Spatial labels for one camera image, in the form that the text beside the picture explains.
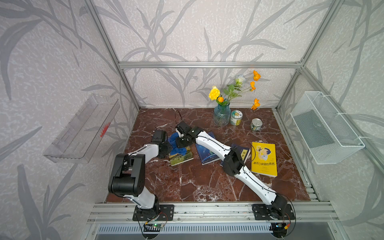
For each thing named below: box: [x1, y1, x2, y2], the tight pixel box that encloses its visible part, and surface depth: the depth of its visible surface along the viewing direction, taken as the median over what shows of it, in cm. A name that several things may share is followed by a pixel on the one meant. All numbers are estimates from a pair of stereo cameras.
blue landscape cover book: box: [169, 146, 194, 167], surface depth 95 cm
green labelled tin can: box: [230, 110, 243, 126], surface depth 108 cm
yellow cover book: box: [251, 141, 278, 178], surface depth 93 cm
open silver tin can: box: [250, 118, 263, 131], surface depth 107 cm
